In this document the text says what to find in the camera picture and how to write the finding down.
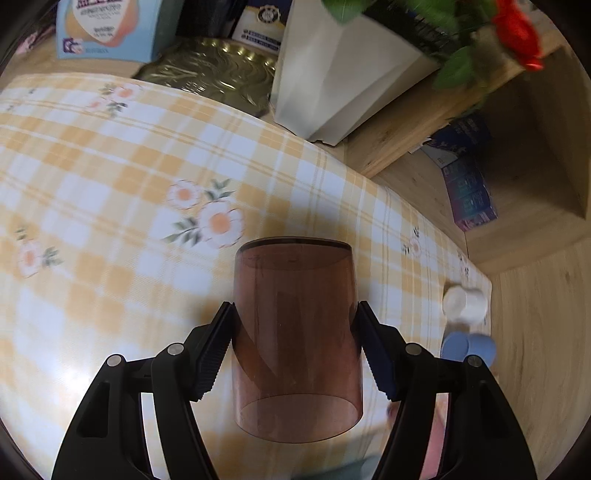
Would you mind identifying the white small cup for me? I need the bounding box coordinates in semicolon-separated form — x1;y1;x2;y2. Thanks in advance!
443;285;488;325

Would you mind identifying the purple box on shelf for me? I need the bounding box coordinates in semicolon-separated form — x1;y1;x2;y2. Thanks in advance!
442;159;498;232

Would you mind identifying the red rose bouquet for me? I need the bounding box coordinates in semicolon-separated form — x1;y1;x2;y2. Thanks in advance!
322;1;544;89

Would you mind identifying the gold embossed tray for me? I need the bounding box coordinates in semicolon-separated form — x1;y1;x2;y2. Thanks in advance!
134;38;276;118

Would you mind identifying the yellow plaid floral tablecloth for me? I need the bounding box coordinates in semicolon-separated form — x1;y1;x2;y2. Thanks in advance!
1;73;492;478

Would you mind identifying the white faceted vase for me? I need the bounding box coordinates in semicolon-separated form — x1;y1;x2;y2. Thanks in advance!
270;1;438;146

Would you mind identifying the light blue probiotics box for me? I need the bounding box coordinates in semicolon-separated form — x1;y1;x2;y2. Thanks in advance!
56;0;183;63

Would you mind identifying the brown translucent cup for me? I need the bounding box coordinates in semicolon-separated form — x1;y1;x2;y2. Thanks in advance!
232;237;363;444

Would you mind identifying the dark blue box under roses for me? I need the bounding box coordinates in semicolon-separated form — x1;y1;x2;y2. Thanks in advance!
176;0;293;56

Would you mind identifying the blue plastic cup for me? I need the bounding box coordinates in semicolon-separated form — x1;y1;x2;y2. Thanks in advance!
440;331;497;367

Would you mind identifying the dark blue snack box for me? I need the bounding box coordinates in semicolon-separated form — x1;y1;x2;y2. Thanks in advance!
420;112;491;169

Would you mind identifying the wooden shelf unit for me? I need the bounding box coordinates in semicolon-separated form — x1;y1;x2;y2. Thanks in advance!
344;27;591;278

